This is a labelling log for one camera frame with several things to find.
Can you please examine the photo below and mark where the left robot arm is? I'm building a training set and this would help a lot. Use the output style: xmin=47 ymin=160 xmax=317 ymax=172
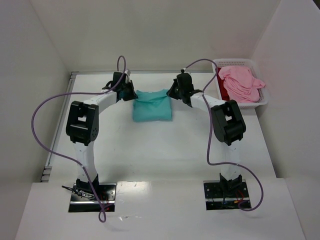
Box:
xmin=66 ymin=69 xmax=138 ymax=196

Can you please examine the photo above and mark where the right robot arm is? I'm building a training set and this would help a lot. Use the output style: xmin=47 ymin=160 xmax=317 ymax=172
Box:
xmin=166 ymin=69 xmax=246 ymax=197

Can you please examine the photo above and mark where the white plastic basket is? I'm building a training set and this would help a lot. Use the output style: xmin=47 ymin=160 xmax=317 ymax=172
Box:
xmin=213 ymin=58 xmax=269 ymax=109

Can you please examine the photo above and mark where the teal t shirt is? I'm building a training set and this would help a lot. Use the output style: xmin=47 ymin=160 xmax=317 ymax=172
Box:
xmin=132 ymin=89 xmax=173 ymax=123

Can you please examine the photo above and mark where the pink t shirt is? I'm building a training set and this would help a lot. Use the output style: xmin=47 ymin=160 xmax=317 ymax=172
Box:
xmin=218 ymin=65 xmax=266 ymax=103

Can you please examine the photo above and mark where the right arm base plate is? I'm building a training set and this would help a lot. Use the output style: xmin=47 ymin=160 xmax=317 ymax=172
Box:
xmin=203 ymin=180 xmax=252 ymax=211

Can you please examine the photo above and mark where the red t shirt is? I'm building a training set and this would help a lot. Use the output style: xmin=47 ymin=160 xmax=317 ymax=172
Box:
xmin=216 ymin=66 xmax=234 ymax=101

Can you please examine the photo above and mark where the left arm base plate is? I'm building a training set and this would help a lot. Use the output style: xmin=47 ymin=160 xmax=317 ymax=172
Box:
xmin=64 ymin=183 xmax=117 ymax=213

